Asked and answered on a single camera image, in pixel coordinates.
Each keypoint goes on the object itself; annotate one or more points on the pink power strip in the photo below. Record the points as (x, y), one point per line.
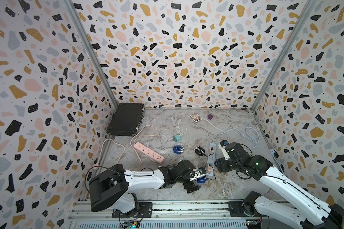
(149, 152)

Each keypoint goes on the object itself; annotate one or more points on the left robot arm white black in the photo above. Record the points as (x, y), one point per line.
(115, 187)

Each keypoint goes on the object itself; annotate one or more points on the card box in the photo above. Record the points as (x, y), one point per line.
(196, 117)

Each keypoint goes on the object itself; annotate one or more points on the teal USB charger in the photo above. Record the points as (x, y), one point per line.
(176, 138)

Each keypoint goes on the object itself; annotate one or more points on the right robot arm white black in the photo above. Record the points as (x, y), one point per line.
(307, 211)

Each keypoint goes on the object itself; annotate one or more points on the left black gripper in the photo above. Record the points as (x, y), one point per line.
(189, 187)

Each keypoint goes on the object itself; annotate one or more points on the black briefcase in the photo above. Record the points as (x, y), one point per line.
(126, 120)

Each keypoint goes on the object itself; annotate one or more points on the grey-blue power strip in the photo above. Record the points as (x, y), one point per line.
(211, 158)

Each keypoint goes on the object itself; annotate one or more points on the blue shaver with white stripes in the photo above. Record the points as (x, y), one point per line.
(178, 149)

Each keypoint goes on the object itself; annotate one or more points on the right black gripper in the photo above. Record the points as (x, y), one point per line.
(220, 162)

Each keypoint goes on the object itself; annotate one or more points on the pink charger near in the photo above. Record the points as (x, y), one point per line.
(209, 170)

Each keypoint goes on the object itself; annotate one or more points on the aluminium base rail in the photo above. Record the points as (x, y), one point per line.
(173, 214)

